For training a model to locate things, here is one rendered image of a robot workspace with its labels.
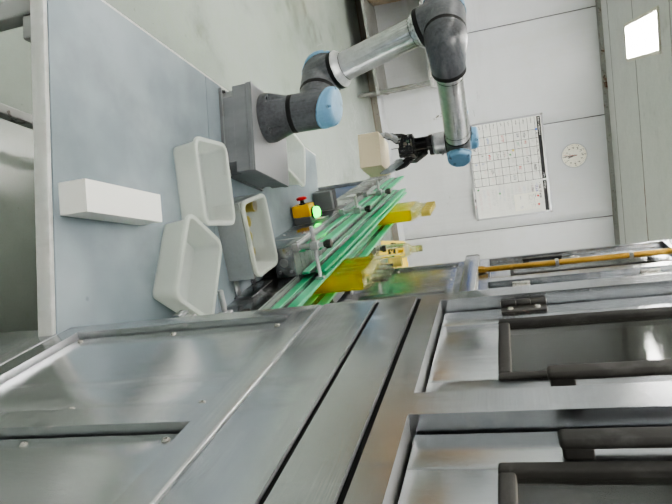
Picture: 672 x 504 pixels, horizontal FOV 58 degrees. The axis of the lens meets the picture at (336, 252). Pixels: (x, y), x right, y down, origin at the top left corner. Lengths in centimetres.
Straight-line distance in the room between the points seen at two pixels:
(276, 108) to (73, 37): 68
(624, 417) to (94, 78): 116
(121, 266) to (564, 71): 682
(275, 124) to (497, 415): 139
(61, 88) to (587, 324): 101
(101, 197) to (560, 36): 690
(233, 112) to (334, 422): 137
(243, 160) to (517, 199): 621
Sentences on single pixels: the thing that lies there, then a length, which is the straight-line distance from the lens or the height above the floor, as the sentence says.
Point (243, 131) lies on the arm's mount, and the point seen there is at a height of 82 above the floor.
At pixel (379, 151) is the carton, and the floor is 113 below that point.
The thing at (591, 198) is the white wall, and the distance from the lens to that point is 787.
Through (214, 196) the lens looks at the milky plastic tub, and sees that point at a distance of 168.
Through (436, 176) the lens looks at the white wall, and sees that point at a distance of 779.
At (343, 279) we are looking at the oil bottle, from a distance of 193.
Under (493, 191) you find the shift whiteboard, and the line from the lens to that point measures 777.
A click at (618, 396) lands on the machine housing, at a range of 60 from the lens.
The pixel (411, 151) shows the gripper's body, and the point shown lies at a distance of 211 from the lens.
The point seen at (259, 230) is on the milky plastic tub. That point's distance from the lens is 185.
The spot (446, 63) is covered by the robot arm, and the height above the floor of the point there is 142.
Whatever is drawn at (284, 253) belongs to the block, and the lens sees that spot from 188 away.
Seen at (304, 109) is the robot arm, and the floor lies 100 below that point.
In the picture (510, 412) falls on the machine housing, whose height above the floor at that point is 152.
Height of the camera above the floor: 155
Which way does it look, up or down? 17 degrees down
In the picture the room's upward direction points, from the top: 83 degrees clockwise
